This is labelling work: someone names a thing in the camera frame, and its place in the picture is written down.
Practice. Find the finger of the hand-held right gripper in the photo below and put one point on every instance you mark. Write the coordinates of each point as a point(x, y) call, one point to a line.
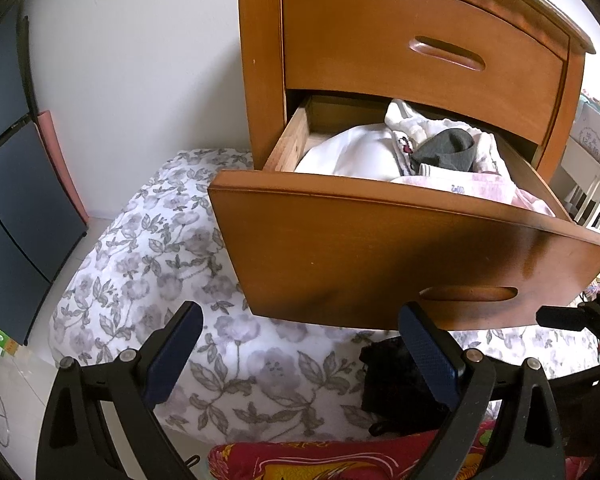
point(562, 318)

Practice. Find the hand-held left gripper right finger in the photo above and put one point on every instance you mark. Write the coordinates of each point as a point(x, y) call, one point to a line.
point(427, 350)

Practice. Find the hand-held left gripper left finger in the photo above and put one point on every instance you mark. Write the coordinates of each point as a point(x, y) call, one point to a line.
point(180, 345)

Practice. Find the black lace garment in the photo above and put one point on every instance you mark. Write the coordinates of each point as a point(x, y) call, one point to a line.
point(390, 385)

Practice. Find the pink garment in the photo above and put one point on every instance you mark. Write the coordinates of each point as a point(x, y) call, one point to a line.
point(485, 190)

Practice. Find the cream garment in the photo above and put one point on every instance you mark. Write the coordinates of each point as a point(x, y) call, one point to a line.
point(487, 152)

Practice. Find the dark grey sock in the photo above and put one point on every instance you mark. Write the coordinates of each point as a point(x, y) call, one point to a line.
point(445, 152)

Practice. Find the colourful toy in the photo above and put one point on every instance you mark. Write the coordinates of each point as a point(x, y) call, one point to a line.
point(594, 292)

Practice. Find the grey floral white blanket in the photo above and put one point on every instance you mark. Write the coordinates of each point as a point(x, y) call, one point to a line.
point(130, 260)

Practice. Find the white bookshelf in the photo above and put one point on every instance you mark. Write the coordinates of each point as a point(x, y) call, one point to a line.
point(590, 195)

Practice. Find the red floral printed blanket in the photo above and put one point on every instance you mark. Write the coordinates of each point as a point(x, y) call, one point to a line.
point(305, 460)

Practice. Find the white printed box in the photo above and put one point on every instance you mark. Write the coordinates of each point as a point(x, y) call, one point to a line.
point(597, 132)

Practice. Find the pink board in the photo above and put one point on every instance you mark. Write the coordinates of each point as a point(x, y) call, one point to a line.
point(62, 170)

